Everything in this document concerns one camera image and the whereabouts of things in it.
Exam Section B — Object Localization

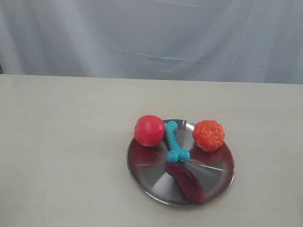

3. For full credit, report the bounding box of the red toy apple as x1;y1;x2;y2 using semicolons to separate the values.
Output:
134;115;165;147

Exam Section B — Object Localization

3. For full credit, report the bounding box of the dark red sweet potato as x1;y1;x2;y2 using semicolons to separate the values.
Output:
165;162;205;204

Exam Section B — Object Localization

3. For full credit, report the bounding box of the teal toy bone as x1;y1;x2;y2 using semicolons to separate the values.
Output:
165;121;190;163

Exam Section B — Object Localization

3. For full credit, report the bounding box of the white backdrop cloth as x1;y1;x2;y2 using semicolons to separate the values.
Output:
0;0;303;84

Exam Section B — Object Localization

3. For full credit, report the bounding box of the round stainless steel plate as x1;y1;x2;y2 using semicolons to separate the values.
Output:
127;119;234;207

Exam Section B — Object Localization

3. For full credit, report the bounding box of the orange bumpy toy fruit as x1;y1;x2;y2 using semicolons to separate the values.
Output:
192;120;225;152

